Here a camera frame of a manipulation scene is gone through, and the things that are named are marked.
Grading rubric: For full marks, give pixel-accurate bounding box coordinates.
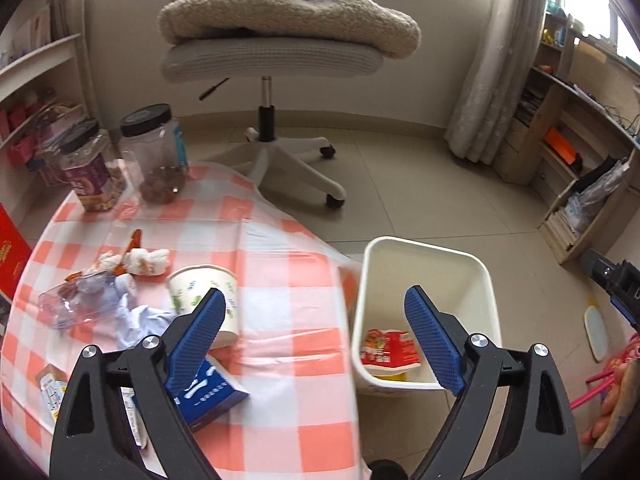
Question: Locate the blue cigarette box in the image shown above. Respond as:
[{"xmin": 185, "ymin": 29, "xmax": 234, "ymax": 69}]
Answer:
[{"xmin": 174, "ymin": 356, "xmax": 250, "ymax": 432}]

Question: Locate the clear plastic water bottle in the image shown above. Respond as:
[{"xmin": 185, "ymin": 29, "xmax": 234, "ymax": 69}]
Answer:
[{"xmin": 38, "ymin": 272, "xmax": 118, "ymax": 330}]

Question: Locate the yellow snack wrapper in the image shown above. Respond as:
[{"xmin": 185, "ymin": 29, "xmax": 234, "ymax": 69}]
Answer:
[{"xmin": 381, "ymin": 373, "xmax": 408, "ymax": 382}]

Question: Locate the small orange peel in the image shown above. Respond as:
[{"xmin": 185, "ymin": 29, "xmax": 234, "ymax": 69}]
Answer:
[{"xmin": 63, "ymin": 273, "xmax": 100, "ymax": 294}]

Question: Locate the red snack bag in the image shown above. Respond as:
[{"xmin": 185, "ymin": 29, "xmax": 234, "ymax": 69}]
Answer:
[{"xmin": 360, "ymin": 328, "xmax": 421, "ymax": 377}]

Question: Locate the white paper cup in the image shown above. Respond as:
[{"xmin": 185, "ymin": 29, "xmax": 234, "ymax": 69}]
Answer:
[{"xmin": 166, "ymin": 264, "xmax": 240, "ymax": 349}]

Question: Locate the white tissue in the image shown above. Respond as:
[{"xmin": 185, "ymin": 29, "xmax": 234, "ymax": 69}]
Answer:
[
  {"xmin": 92, "ymin": 252, "xmax": 122, "ymax": 273},
  {"xmin": 122, "ymin": 248, "xmax": 170, "ymax": 276}
]

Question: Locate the long orange peel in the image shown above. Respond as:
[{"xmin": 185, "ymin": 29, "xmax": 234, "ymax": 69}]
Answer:
[{"xmin": 114, "ymin": 229, "xmax": 142, "ymax": 275}]

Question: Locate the small milk carton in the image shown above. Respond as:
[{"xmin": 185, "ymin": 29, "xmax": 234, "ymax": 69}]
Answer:
[{"xmin": 36, "ymin": 364, "xmax": 68, "ymax": 422}]

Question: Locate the blue white paper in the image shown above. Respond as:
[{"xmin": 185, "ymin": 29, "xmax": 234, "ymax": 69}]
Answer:
[{"xmin": 114, "ymin": 274, "xmax": 177, "ymax": 350}]

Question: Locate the white trash bin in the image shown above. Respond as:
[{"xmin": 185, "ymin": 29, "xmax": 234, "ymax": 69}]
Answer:
[{"xmin": 352, "ymin": 236, "xmax": 502, "ymax": 396}]

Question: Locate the person right hand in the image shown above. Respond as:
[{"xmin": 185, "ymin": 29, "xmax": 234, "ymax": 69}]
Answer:
[{"xmin": 580, "ymin": 360, "xmax": 639, "ymax": 448}]

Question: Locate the white bathroom scale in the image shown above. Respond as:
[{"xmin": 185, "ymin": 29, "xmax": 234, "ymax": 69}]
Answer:
[{"xmin": 584, "ymin": 304, "xmax": 610, "ymax": 362}]

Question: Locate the red stool leg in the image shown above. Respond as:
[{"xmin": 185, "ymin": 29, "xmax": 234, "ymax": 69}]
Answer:
[{"xmin": 570, "ymin": 339, "xmax": 639, "ymax": 410}]

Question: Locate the wooden desk with shelves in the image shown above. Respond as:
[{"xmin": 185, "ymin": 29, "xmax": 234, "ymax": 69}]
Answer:
[{"xmin": 494, "ymin": 10, "xmax": 639, "ymax": 264}]

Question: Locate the red white checkered tablecloth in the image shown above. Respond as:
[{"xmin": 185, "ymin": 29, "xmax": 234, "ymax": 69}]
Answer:
[{"xmin": 1, "ymin": 162, "xmax": 368, "ymax": 479}]

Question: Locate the red gift box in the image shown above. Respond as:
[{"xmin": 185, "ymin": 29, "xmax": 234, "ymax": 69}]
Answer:
[{"xmin": 0, "ymin": 205, "xmax": 32, "ymax": 302}]

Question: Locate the right grey curtain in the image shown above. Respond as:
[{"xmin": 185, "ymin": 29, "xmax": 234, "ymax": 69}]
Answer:
[{"xmin": 445, "ymin": 0, "xmax": 547, "ymax": 165}]

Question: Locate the purple label nut jar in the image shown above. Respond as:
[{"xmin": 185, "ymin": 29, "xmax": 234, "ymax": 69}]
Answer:
[{"xmin": 58, "ymin": 118, "xmax": 126, "ymax": 212}]

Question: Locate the clear jar with nuts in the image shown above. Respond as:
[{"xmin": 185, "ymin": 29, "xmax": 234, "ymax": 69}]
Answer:
[{"xmin": 118, "ymin": 103, "xmax": 189, "ymax": 205}]

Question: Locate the grey mesh office chair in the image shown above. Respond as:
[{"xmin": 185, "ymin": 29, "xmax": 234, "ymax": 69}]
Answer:
[{"xmin": 163, "ymin": 0, "xmax": 383, "ymax": 209}]

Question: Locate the beige fleece blanket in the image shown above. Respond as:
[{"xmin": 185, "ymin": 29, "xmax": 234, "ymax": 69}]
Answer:
[{"xmin": 157, "ymin": 0, "xmax": 422, "ymax": 60}]

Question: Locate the white wall bookshelf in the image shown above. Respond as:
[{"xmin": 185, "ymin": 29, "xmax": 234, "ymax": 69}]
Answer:
[{"xmin": 1, "ymin": 0, "xmax": 99, "ymax": 224}]

